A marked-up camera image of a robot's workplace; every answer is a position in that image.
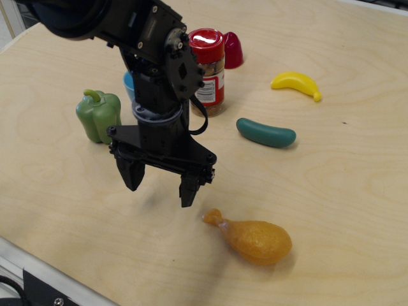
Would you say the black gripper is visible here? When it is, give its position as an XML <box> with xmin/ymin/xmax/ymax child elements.
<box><xmin>106</xmin><ymin>108</ymin><xmax>216</xmax><ymax>208</ymax></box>

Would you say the dark green toy cucumber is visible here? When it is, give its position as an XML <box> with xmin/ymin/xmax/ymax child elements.
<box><xmin>236</xmin><ymin>118</ymin><xmax>296</xmax><ymax>148</ymax></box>

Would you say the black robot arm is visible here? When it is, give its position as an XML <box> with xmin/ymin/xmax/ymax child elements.
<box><xmin>26</xmin><ymin>1</ymin><xmax>217</xmax><ymax>207</ymax></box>

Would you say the blue plastic cup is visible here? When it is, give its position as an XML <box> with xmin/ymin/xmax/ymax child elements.
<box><xmin>122</xmin><ymin>71</ymin><xmax>135</xmax><ymax>102</ymax></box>

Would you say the magenta plastic cup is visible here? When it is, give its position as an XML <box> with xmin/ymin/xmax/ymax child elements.
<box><xmin>224</xmin><ymin>32</ymin><xmax>244</xmax><ymax>69</ymax></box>

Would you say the green toy bell pepper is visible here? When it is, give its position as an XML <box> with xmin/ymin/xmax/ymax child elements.
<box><xmin>76</xmin><ymin>89</ymin><xmax>121</xmax><ymax>144</ymax></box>

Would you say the orange toy chicken drumstick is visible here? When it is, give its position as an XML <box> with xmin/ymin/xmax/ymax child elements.
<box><xmin>202</xmin><ymin>208</ymin><xmax>293</xmax><ymax>265</ymax></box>

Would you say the red-lidded spice jar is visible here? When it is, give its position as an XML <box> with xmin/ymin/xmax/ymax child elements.
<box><xmin>189</xmin><ymin>28</ymin><xmax>225</xmax><ymax>117</ymax></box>

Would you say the yellow toy banana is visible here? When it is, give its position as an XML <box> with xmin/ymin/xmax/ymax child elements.
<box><xmin>270</xmin><ymin>71</ymin><xmax>322</xmax><ymax>102</ymax></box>

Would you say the black corner bracket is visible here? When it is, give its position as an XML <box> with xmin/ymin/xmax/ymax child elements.
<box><xmin>23</xmin><ymin>270</ymin><xmax>78</xmax><ymax>306</ymax></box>

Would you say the black cable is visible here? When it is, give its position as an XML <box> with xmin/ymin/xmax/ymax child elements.
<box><xmin>0</xmin><ymin>274</ymin><xmax>25</xmax><ymax>300</ymax></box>

